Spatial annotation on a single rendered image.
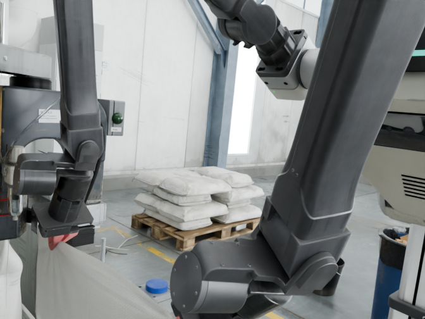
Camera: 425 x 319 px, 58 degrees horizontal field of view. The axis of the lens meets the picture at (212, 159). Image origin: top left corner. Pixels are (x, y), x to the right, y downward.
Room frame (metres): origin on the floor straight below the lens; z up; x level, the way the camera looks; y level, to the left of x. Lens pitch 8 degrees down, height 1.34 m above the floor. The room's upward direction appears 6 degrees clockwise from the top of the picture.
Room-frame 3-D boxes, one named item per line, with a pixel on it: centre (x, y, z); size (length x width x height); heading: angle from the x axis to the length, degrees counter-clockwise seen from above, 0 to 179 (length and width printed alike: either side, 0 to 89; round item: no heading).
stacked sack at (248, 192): (4.20, -0.27, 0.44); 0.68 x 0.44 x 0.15; 136
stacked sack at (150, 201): (4.03, 0.42, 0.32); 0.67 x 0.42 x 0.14; 140
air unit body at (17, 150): (0.78, 0.40, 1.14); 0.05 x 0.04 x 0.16; 136
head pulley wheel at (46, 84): (0.91, 0.44, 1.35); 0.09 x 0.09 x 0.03
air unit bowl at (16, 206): (0.78, 0.40, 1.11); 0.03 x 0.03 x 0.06
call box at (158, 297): (0.98, 0.12, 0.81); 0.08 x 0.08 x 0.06; 46
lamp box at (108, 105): (1.01, 0.28, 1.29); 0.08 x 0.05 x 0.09; 46
